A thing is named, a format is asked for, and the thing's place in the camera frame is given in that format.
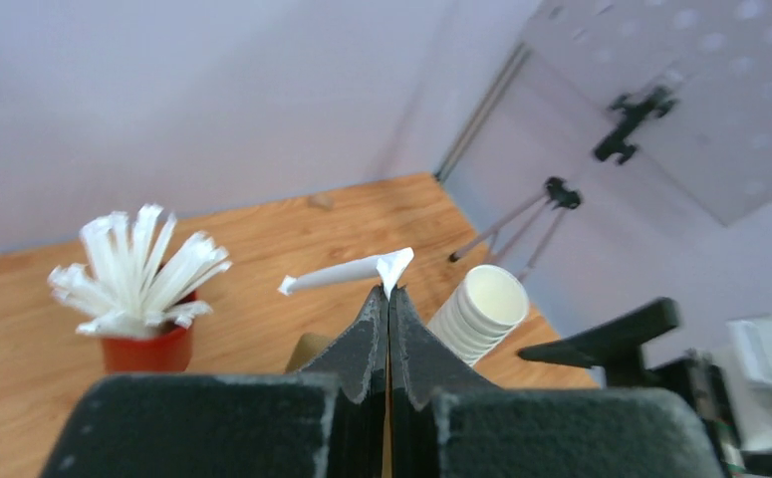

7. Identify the stack of white paper cups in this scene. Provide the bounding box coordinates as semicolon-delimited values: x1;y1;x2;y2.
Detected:
427;264;530;366

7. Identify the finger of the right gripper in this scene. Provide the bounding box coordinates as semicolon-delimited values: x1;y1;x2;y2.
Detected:
517;297;680;386

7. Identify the white wrapped straws bundle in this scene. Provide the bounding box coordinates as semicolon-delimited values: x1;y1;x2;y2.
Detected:
47;204;232;341

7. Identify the grey tripod stand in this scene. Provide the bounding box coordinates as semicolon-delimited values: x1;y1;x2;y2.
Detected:
448;84;680;282

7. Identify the white straw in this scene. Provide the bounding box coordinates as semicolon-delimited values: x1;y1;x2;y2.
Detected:
278;247;414;299

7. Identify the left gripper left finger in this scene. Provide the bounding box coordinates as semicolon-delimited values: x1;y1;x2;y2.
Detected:
42;287;388;477

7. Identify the red cup holder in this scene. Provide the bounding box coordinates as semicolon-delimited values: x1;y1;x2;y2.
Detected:
100;325;194;373

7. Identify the green paper bag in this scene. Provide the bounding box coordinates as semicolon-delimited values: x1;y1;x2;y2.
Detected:
285;333;335;374

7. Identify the grey perforated panel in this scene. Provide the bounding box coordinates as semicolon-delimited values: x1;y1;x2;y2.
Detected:
524;0;772;225

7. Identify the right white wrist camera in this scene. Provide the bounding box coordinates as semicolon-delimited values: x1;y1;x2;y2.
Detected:
712;315;772;454

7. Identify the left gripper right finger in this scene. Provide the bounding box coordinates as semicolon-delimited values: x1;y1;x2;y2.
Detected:
388;289;724;477

